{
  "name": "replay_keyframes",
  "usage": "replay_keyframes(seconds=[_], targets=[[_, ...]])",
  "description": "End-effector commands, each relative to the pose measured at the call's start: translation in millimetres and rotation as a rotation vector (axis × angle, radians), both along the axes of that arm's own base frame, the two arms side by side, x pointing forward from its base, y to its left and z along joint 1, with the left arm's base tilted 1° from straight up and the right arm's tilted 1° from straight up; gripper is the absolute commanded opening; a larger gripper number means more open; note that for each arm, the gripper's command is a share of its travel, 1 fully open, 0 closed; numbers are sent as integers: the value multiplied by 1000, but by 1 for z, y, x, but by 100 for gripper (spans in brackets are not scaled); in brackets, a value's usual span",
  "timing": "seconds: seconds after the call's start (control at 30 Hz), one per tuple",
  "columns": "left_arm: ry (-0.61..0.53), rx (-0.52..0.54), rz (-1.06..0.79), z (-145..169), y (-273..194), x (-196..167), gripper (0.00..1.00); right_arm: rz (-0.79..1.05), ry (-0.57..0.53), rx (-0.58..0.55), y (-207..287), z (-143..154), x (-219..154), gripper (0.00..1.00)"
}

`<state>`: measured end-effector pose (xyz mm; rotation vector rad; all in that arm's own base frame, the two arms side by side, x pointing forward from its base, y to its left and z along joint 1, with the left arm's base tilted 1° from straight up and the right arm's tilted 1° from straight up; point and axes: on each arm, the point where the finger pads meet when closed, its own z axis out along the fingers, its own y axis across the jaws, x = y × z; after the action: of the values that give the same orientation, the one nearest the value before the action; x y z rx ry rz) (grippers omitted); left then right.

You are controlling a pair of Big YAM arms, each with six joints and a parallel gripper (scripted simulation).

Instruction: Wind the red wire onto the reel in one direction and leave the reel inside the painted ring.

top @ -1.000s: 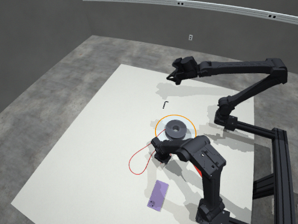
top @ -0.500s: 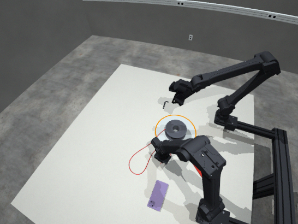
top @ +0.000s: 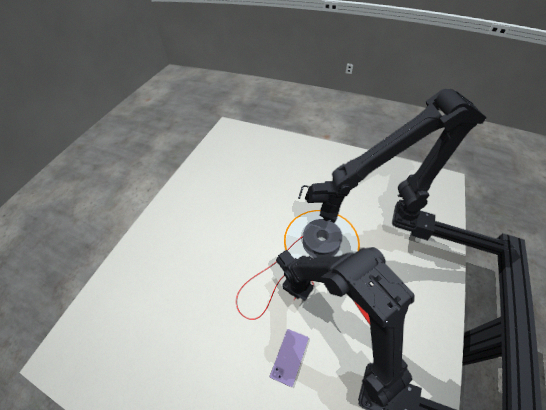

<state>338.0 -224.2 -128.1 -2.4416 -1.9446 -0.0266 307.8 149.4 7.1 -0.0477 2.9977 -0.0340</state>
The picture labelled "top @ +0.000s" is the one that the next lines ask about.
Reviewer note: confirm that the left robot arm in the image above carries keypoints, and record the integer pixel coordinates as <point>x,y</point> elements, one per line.
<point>353,277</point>

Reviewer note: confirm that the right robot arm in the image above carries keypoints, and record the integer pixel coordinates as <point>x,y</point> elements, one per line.
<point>428,121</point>

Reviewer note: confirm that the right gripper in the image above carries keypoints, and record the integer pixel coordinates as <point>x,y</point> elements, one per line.
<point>332,216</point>

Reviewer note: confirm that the purple smartphone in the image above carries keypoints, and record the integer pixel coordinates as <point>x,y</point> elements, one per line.
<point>289,357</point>

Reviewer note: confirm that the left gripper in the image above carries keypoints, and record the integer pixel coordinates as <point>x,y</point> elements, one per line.
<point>297,292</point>

